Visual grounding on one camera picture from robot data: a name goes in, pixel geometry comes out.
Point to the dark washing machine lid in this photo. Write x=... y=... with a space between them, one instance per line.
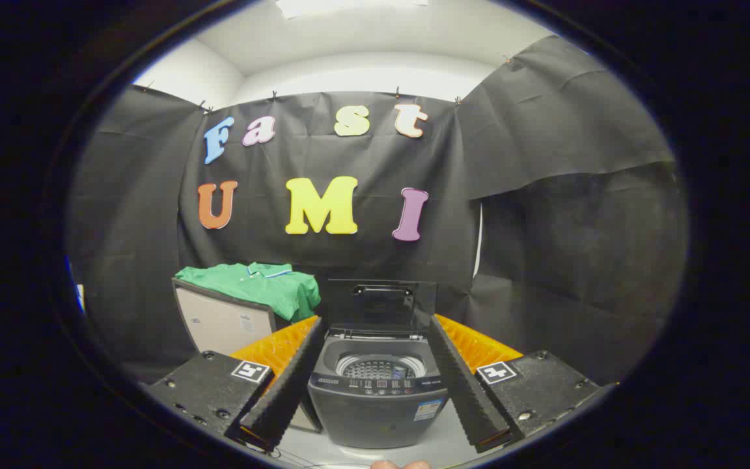
x=381 y=306

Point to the green polo shirt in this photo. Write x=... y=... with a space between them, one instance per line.
x=251 y=286

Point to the grey cabinet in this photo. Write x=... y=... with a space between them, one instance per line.
x=219 y=322

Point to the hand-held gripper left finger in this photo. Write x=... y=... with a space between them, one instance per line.
x=287 y=387

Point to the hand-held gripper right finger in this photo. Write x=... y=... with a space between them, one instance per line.
x=466 y=387

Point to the grey washing machine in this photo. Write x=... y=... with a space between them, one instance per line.
x=375 y=417

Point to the ceiling light panel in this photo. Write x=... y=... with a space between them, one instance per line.
x=349 y=6

